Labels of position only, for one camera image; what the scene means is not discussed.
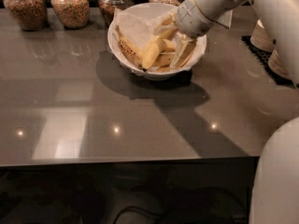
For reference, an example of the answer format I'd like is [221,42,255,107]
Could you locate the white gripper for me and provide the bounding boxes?
[153,0,213,69]

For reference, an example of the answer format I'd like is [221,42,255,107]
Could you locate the spotted banana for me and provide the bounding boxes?
[116,26,142,68]
[154,42,196,71]

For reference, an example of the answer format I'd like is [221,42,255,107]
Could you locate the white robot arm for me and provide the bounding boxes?
[175,0,299,224]

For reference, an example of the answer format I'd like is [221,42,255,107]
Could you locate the upper long yellow banana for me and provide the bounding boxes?
[155,14,179,42]

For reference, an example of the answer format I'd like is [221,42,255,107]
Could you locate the small middle yellow banana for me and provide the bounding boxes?
[153,53,174,66]

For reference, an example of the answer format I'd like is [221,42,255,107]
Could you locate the white ceramic bowl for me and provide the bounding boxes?
[107,2,207,81]

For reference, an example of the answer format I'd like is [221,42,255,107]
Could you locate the front curved yellow banana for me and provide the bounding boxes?
[141,37,176,70]

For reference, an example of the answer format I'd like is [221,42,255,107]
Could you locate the white sign stand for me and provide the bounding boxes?
[216,10,233,29]

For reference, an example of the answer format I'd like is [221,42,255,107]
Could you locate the black rubber mat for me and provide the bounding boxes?
[241,35,293,88]

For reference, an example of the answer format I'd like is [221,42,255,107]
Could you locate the front stack paper bowls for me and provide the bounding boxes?
[268,49,290,79]

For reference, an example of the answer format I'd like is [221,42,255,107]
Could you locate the far left cereal jar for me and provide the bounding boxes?
[3,0,48,31]

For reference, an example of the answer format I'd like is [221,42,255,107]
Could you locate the black cable on floor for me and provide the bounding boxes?
[111,186,250,224]

